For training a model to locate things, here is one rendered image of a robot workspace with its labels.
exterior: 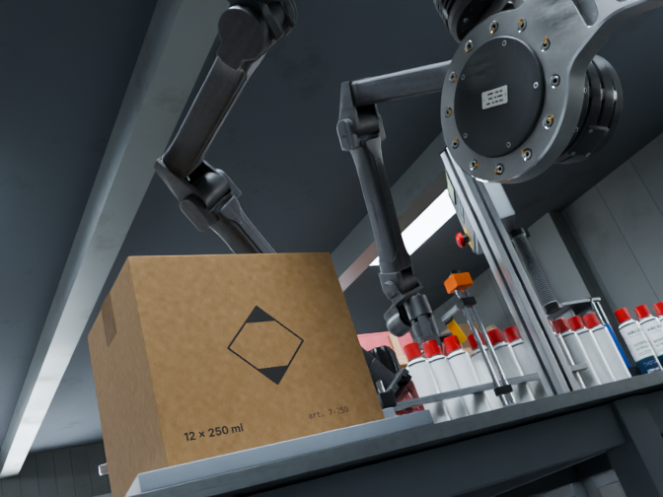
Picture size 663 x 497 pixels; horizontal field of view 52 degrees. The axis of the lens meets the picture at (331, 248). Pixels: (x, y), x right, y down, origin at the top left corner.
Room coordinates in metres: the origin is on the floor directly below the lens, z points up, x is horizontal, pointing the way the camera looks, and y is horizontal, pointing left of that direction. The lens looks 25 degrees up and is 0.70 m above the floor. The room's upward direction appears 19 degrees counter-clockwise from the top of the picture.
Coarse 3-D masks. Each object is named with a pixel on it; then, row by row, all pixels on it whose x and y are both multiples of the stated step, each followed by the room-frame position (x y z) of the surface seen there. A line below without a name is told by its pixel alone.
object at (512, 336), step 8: (512, 328) 1.56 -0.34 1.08; (512, 336) 1.56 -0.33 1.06; (520, 336) 1.57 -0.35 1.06; (512, 344) 1.55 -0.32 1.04; (520, 344) 1.55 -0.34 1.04; (520, 352) 1.55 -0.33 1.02; (528, 352) 1.55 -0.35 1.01; (520, 360) 1.55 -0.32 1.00; (528, 360) 1.55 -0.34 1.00; (528, 368) 1.55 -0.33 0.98; (528, 384) 1.55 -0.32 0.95; (536, 384) 1.55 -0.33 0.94; (536, 392) 1.55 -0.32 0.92; (544, 392) 1.55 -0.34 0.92
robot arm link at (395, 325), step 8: (384, 288) 1.50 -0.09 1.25; (392, 288) 1.48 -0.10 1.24; (416, 288) 1.52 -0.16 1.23; (392, 296) 1.50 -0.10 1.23; (400, 296) 1.49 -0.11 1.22; (408, 296) 1.53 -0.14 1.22; (400, 304) 1.56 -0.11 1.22; (392, 312) 1.57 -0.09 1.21; (400, 312) 1.55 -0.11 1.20; (392, 320) 1.57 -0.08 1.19; (400, 320) 1.55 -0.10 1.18; (392, 328) 1.59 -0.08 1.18; (400, 328) 1.57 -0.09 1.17; (408, 328) 1.57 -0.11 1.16; (400, 336) 1.61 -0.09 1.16
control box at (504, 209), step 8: (488, 184) 1.41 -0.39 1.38; (496, 184) 1.41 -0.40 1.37; (448, 192) 1.56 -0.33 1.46; (456, 192) 1.43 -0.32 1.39; (488, 192) 1.41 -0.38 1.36; (496, 192) 1.41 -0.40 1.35; (504, 192) 1.41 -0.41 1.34; (456, 200) 1.49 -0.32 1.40; (496, 200) 1.41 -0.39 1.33; (504, 200) 1.41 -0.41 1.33; (456, 208) 1.54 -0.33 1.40; (464, 208) 1.42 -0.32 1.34; (496, 208) 1.41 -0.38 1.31; (504, 208) 1.41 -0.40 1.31; (512, 208) 1.41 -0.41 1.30; (464, 216) 1.47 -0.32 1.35; (504, 216) 1.41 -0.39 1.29; (512, 216) 1.42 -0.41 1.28; (464, 224) 1.53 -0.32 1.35; (504, 224) 1.45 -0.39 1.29; (512, 224) 1.46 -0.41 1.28; (472, 232) 1.46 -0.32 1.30; (472, 240) 1.51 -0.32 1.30; (472, 248) 1.57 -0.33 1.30; (480, 248) 1.55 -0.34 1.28
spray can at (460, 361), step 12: (456, 336) 1.47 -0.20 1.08; (456, 348) 1.46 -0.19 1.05; (456, 360) 1.46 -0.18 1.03; (468, 360) 1.46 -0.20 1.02; (456, 372) 1.46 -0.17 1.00; (468, 372) 1.45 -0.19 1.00; (468, 384) 1.45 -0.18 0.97; (480, 384) 1.47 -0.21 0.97; (468, 396) 1.46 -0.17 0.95; (480, 396) 1.46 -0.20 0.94; (468, 408) 1.47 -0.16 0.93; (480, 408) 1.45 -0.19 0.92
